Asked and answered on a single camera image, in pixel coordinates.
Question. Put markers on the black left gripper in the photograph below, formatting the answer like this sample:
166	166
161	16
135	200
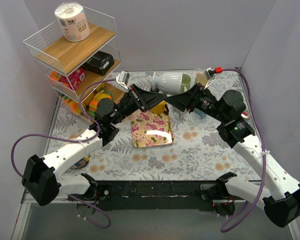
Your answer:
138	98

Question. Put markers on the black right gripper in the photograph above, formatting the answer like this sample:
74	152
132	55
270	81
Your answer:
193	97

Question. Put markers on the yellow mug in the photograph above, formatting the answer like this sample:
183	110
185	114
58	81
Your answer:
161	108

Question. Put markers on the blue glazed mug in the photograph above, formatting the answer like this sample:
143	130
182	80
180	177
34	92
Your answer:
200	114

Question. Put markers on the light green ceramic mug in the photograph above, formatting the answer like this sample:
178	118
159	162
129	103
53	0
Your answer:
185	83

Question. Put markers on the grey mug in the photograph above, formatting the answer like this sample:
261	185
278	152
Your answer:
169	83

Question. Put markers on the cream mug with black handle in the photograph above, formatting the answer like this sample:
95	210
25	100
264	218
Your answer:
201	79

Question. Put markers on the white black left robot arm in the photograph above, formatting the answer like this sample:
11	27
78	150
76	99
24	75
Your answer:
43	176

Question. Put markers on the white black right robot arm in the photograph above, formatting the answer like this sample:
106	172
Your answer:
279	193

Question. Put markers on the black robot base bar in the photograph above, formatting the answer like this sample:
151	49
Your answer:
161	195

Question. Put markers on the floral serving tray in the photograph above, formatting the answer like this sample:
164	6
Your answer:
151	130

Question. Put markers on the orange yellow sponge pack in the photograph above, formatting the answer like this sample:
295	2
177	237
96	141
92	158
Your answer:
93	105

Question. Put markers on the black box on shelf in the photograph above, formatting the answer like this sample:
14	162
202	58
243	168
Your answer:
99	63

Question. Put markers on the blue white drink can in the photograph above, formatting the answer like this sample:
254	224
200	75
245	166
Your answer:
245	115

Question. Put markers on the colourful sponge stack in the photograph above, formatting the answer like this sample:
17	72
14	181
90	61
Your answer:
72	104

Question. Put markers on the pink snack box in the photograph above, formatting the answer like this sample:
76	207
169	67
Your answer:
74	79

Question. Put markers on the orange snack bag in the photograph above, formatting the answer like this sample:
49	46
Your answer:
57	78

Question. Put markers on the wrapped toilet paper roll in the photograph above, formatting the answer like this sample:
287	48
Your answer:
72	20

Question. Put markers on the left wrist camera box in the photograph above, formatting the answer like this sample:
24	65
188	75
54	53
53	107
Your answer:
122	79

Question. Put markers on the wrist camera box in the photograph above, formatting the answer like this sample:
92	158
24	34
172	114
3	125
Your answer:
210	74
122	79

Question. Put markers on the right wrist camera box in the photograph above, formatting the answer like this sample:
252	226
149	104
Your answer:
210	74

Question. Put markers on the white wire shelf rack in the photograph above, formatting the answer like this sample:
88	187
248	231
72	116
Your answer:
50	49

